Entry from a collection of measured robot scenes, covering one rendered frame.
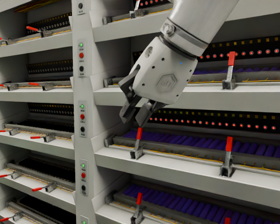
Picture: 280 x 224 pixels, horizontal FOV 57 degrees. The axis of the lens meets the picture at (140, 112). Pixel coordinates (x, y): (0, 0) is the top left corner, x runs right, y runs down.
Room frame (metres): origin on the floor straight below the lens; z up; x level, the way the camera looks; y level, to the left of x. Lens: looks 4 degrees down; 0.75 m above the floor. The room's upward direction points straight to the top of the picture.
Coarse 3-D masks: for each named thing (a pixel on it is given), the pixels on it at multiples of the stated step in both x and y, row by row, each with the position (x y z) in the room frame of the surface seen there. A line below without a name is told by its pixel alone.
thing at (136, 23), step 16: (144, 0) 0.92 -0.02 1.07; (160, 0) 0.89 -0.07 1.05; (240, 0) 0.57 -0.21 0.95; (256, 0) 0.55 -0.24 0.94; (272, 0) 0.53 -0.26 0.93; (96, 16) 0.85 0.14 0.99; (112, 16) 0.88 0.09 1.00; (128, 16) 0.83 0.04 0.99; (144, 16) 0.77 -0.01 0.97; (160, 16) 0.68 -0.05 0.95; (240, 16) 0.57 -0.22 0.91; (96, 32) 0.83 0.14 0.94; (112, 32) 0.79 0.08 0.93; (128, 32) 0.75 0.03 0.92; (144, 32) 0.72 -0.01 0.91
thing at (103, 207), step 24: (120, 192) 0.92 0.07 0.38; (144, 192) 0.87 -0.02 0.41; (168, 192) 0.85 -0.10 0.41; (192, 192) 0.82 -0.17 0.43; (96, 216) 0.83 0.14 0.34; (120, 216) 0.79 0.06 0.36; (144, 216) 0.77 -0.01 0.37; (168, 216) 0.75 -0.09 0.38; (192, 216) 0.71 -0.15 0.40; (216, 216) 0.70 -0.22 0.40; (240, 216) 0.69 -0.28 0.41; (264, 216) 0.67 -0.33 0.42
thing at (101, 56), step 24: (72, 0) 0.88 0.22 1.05; (96, 0) 0.85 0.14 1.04; (120, 0) 0.94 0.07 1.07; (72, 24) 0.89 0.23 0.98; (96, 48) 0.85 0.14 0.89; (120, 48) 0.94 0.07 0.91; (96, 72) 0.85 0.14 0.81; (96, 120) 0.84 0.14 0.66; (120, 120) 0.94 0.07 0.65; (96, 168) 0.84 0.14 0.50; (96, 192) 0.84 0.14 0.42
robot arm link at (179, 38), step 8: (168, 24) 0.44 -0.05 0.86; (168, 32) 0.42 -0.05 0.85; (176, 32) 0.41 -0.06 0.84; (184, 32) 0.41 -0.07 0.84; (168, 40) 0.44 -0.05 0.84; (176, 40) 0.42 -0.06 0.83; (184, 40) 0.41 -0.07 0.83; (192, 40) 0.41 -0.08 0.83; (200, 40) 0.42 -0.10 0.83; (184, 48) 0.42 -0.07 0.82; (192, 48) 0.42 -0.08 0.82; (200, 48) 0.43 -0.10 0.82
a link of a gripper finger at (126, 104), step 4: (128, 92) 0.47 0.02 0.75; (128, 96) 0.47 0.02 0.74; (132, 96) 0.48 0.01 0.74; (128, 100) 0.48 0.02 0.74; (124, 104) 0.50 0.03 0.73; (128, 104) 0.49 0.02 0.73; (124, 108) 0.49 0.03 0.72; (128, 108) 0.49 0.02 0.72; (132, 108) 0.49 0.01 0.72; (120, 112) 0.50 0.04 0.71; (124, 112) 0.49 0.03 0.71; (128, 112) 0.49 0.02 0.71; (132, 112) 0.49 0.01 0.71; (120, 116) 0.51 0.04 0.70; (124, 116) 0.50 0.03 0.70; (128, 116) 0.49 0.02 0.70; (124, 120) 0.50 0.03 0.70; (128, 120) 0.49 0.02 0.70
